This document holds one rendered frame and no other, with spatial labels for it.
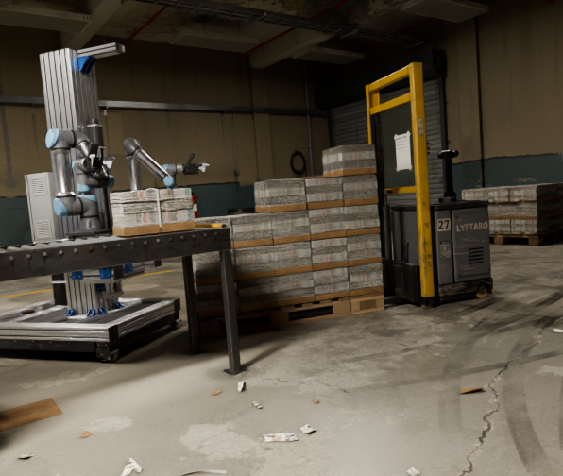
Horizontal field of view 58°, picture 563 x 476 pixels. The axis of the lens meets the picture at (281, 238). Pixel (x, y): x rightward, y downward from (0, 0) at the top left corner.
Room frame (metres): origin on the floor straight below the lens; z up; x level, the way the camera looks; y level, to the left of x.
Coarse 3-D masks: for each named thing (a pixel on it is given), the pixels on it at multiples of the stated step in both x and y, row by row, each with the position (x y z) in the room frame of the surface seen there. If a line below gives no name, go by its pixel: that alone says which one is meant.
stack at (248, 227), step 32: (256, 224) 3.61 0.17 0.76; (288, 224) 3.68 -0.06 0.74; (320, 224) 3.75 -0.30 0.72; (192, 256) 3.53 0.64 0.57; (256, 256) 3.59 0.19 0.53; (288, 256) 3.67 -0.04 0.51; (320, 256) 3.74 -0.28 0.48; (256, 288) 3.60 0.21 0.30; (288, 288) 3.66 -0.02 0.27; (320, 288) 3.74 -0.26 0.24; (224, 320) 3.51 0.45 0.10; (256, 320) 3.77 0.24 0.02; (288, 320) 3.66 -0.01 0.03
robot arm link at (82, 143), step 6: (78, 132) 3.22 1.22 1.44; (78, 138) 3.20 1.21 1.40; (84, 138) 3.22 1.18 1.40; (78, 144) 3.19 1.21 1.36; (84, 144) 3.19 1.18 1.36; (78, 150) 3.21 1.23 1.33; (84, 150) 3.17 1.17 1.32; (84, 156) 3.16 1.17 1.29; (96, 156) 3.18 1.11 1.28; (96, 174) 3.07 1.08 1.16; (102, 174) 3.07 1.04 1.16; (102, 180) 3.03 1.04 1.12; (108, 180) 3.06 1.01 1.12; (102, 186) 3.05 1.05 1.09; (108, 186) 3.07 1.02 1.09
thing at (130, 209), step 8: (128, 192) 2.56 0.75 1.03; (136, 192) 2.58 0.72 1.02; (144, 192) 2.60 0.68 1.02; (112, 200) 2.73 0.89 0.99; (120, 200) 2.55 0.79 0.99; (128, 200) 2.56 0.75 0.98; (136, 200) 2.57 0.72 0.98; (144, 200) 2.59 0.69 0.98; (112, 208) 2.77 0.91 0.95; (120, 208) 2.60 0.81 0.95; (128, 208) 2.56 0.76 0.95; (136, 208) 2.58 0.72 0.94; (144, 208) 2.60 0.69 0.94; (152, 208) 2.62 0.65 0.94; (112, 216) 2.79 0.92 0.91; (120, 216) 2.61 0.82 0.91; (128, 216) 2.56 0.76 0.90; (136, 216) 2.58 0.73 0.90; (144, 216) 2.60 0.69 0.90; (152, 216) 2.62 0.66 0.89; (120, 224) 2.64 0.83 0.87; (128, 224) 2.56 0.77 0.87; (136, 224) 2.58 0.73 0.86; (144, 224) 2.59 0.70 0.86; (152, 224) 2.62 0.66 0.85
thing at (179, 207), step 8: (168, 192) 2.66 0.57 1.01; (176, 192) 2.68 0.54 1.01; (184, 192) 2.70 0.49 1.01; (168, 200) 2.66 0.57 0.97; (176, 200) 2.71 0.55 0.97; (184, 200) 2.70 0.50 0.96; (168, 208) 2.66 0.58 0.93; (176, 208) 2.67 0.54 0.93; (184, 208) 2.70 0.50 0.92; (192, 208) 2.72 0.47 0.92; (168, 216) 2.66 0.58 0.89; (176, 216) 2.68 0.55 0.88; (184, 216) 2.70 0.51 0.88; (192, 216) 2.72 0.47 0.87
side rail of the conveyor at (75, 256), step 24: (120, 240) 2.39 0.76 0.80; (144, 240) 2.46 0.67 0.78; (168, 240) 2.53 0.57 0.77; (192, 240) 2.61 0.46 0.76; (216, 240) 2.69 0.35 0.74; (0, 264) 2.10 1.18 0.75; (24, 264) 2.15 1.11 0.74; (48, 264) 2.21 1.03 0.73; (72, 264) 2.26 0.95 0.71; (96, 264) 2.32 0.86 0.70; (120, 264) 2.39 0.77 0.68
